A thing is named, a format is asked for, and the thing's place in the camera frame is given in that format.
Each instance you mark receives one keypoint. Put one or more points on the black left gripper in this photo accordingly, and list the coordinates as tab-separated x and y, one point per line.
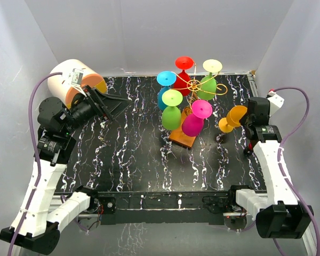
105	106

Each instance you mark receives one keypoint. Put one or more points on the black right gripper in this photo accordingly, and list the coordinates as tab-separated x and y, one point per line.
244	120

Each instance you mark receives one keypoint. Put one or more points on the orange wine glass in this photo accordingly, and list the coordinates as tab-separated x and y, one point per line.
232	120

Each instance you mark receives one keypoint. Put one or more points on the green wine glass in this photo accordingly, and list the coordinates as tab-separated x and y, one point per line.
171	116
208	85

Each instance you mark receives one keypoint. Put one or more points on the pink wine glass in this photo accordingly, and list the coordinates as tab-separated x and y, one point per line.
194	122

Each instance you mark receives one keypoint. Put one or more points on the blue wine glass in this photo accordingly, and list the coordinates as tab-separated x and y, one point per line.
166	79

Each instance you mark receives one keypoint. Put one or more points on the red wine glass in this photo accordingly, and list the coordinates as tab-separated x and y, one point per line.
183	63

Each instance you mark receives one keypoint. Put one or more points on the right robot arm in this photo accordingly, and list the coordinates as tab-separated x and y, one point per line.
280	214

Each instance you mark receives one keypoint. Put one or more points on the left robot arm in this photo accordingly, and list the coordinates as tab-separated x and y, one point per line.
35	227

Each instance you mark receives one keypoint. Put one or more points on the wooden rack base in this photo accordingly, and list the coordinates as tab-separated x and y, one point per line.
178	136

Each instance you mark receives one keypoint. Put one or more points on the white drum with coloured lid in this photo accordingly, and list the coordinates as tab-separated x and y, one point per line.
59	84

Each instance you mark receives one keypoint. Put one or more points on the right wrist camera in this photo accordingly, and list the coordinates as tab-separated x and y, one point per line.
275	102

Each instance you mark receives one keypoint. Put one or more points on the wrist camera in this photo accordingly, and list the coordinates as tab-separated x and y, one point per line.
75	80
275	102

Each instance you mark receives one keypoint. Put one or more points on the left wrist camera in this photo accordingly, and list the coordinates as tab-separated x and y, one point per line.
75	80

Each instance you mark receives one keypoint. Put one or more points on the gold wire glass rack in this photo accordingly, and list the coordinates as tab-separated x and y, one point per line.
189	85

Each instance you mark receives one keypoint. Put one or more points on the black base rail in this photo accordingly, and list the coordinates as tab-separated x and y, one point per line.
209	207

